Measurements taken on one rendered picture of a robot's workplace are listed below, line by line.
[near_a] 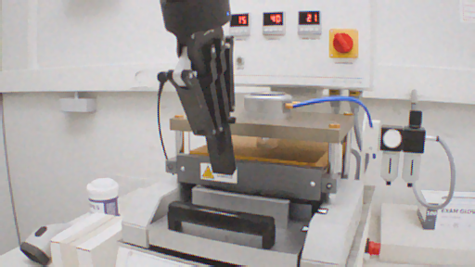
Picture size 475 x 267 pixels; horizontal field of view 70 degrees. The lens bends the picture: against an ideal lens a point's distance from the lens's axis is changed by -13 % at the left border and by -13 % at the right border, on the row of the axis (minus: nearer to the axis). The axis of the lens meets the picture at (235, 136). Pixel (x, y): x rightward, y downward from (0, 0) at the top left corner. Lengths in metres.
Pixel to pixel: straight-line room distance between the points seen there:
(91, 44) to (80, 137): 0.39
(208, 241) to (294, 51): 0.41
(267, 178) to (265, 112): 0.11
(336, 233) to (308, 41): 0.40
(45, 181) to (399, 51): 1.54
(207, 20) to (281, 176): 0.25
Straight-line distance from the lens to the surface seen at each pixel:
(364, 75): 0.74
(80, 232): 0.90
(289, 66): 0.76
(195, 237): 0.53
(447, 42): 1.19
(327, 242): 0.49
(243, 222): 0.49
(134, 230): 0.59
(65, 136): 1.70
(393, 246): 0.94
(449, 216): 1.05
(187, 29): 0.40
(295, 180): 0.55
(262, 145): 0.64
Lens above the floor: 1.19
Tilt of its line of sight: 10 degrees down
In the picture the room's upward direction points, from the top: straight up
